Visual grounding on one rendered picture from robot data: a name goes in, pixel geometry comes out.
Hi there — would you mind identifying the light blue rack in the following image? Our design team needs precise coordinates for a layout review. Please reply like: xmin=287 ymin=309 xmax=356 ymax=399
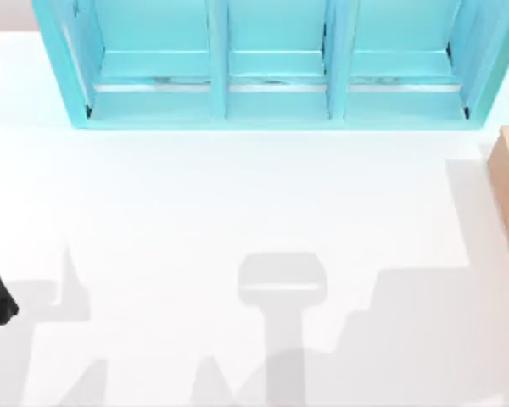
xmin=29 ymin=0 xmax=509 ymax=131

